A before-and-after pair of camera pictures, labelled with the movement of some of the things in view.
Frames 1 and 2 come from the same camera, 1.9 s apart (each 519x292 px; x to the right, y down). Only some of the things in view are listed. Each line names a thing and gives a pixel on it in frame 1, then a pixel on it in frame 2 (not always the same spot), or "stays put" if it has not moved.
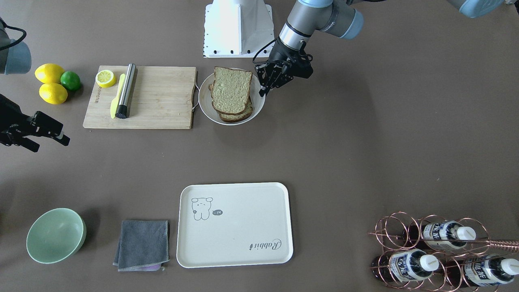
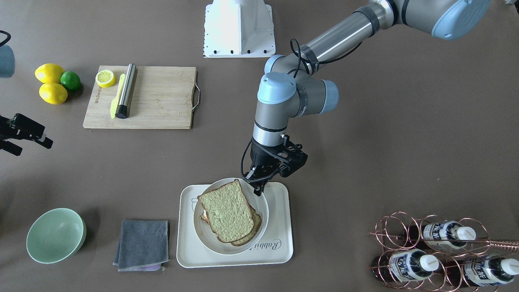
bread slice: (230, 90) to (228, 212)
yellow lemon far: (48, 73) stays put
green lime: (71, 80) stays put
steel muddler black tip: (123, 109) stays put
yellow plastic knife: (116, 101) stays put
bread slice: (230, 91) to (257, 221)
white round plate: (206, 104) to (257, 203)
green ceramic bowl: (56, 236) stays put
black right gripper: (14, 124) to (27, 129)
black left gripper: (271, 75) to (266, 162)
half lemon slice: (106, 78) stays put
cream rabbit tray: (232, 224) stays put
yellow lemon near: (53, 93) stays put
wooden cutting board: (163, 97) stays put
